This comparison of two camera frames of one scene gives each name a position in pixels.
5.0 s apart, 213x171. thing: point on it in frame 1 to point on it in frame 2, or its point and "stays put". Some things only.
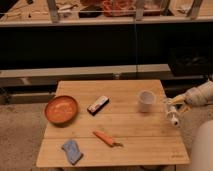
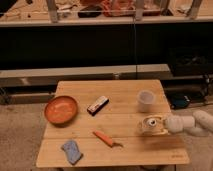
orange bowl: (61, 110) stays put
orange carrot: (106, 139) stays put
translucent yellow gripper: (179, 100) to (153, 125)
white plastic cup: (146, 99) stays put
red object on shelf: (119, 8) stays put
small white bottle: (175, 119) to (152, 122)
